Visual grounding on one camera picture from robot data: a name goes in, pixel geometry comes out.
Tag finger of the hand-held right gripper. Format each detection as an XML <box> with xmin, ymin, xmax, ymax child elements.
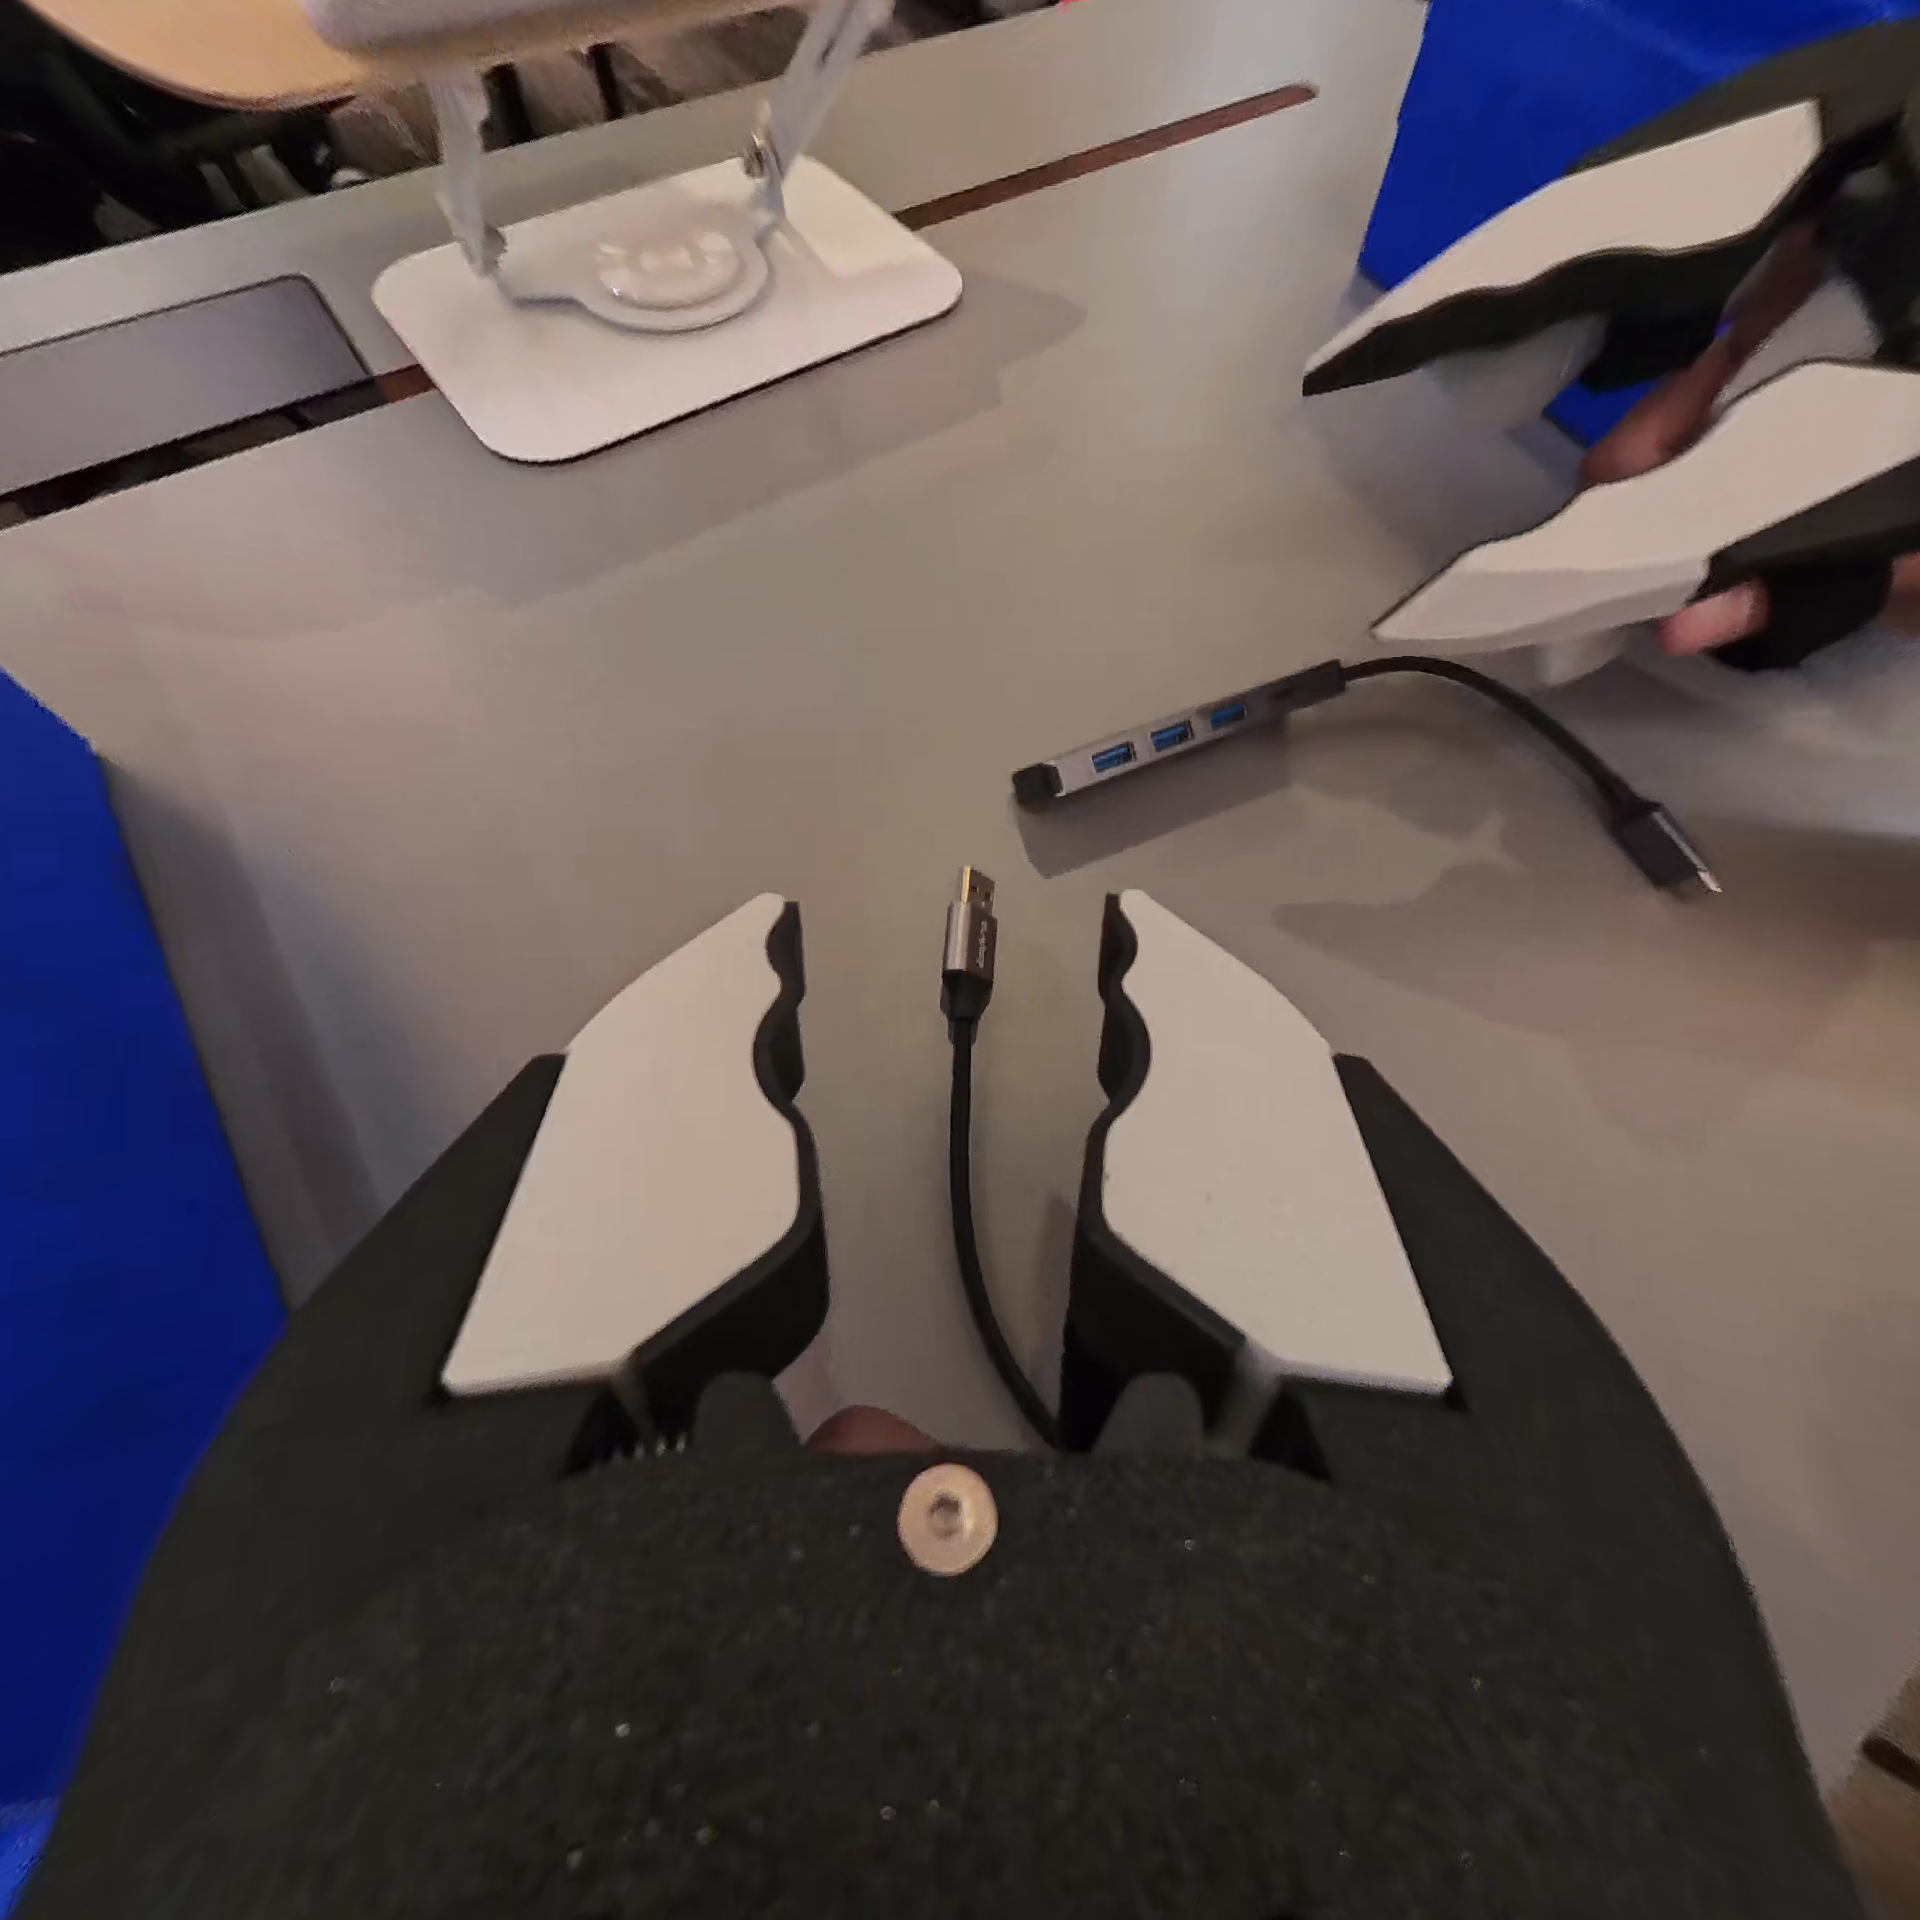
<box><xmin>1302</xmin><ymin>97</ymin><xmax>1834</xmax><ymax>401</ymax></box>
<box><xmin>1372</xmin><ymin>359</ymin><xmax>1920</xmax><ymax>656</ymax></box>

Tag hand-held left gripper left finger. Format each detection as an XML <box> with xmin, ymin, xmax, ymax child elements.
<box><xmin>439</xmin><ymin>892</ymin><xmax>831</xmax><ymax>1397</ymax></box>

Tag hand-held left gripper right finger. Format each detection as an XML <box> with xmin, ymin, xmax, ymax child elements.
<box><xmin>1055</xmin><ymin>887</ymin><xmax>1456</xmax><ymax>1449</ymax></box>

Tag braided usb cable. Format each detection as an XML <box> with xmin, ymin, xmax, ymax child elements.
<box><xmin>939</xmin><ymin>864</ymin><xmax>1061</xmax><ymax>1449</ymax></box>

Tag grey usb hub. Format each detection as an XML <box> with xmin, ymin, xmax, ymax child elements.
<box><xmin>1013</xmin><ymin>656</ymin><xmax>1724</xmax><ymax>903</ymax></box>

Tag blue plastic bin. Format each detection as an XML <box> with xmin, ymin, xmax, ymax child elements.
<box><xmin>1357</xmin><ymin>0</ymin><xmax>1920</xmax><ymax>452</ymax></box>
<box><xmin>0</xmin><ymin>668</ymin><xmax>291</xmax><ymax>1847</ymax></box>

